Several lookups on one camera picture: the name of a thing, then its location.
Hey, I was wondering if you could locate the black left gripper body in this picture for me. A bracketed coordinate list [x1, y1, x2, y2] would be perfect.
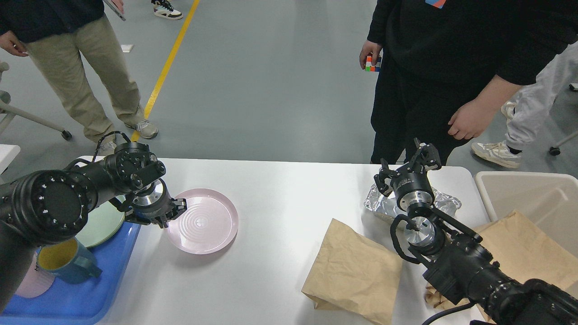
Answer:
[132, 180, 172, 224]

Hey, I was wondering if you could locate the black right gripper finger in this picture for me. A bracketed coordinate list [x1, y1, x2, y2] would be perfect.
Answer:
[374, 159, 398, 197]
[409, 138, 442, 174]

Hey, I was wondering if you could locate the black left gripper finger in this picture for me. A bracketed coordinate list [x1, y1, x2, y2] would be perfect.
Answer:
[156, 198, 187, 228]
[108, 198, 151, 225]

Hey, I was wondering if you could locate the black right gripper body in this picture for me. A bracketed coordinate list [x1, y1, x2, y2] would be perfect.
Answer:
[392, 172, 435, 214]

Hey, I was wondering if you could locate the pink plate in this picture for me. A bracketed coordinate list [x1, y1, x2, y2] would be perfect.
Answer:
[165, 188, 240, 255]

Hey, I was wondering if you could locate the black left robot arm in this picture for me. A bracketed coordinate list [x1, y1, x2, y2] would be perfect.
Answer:
[0, 134, 186, 309]

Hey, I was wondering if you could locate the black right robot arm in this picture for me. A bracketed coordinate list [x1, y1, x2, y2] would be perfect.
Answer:
[374, 139, 578, 325]

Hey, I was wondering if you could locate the green plate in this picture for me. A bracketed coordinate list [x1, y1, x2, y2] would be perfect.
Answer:
[75, 201, 125, 248]

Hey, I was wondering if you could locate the aluminium foil tray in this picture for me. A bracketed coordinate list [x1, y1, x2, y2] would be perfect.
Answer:
[364, 184, 462, 223]

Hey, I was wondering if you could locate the blue mug yellow inside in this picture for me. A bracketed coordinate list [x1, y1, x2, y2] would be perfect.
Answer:
[37, 238, 103, 284]

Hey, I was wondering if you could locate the person in black clothes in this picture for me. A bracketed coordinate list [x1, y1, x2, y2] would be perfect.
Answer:
[359, 0, 577, 165]

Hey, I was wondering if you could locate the flat brown paper bag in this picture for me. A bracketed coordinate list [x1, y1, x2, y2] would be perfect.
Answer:
[301, 219, 402, 325]

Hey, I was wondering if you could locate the colourful puzzle cube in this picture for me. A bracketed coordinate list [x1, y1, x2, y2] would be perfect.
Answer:
[364, 54, 382, 72]

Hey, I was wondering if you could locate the person in grey sweatpants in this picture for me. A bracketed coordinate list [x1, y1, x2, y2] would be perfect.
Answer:
[471, 43, 578, 168]

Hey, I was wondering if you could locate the crumpled brown paper ball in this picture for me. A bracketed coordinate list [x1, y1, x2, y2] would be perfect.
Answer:
[424, 283, 456, 311]

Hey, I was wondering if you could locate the blue plastic tray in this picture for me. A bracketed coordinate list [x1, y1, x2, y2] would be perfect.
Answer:
[0, 223, 141, 325]

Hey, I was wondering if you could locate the pink mug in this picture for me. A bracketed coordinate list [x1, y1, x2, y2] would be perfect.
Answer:
[16, 251, 56, 298]

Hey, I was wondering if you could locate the large brown paper bag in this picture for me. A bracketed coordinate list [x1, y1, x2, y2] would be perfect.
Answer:
[474, 210, 578, 297]

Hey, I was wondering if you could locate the beige plastic bin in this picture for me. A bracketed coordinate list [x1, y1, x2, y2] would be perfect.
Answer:
[475, 172, 578, 256]

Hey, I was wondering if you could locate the white chair legs left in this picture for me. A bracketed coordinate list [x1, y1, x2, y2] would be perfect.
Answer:
[0, 61, 73, 141]

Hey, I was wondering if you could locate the white sneaker top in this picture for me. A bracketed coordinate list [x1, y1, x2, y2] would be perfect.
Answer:
[151, 0, 182, 20]

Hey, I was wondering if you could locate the person in khaki trousers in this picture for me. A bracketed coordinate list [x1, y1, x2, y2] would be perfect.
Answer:
[0, 0, 158, 156]

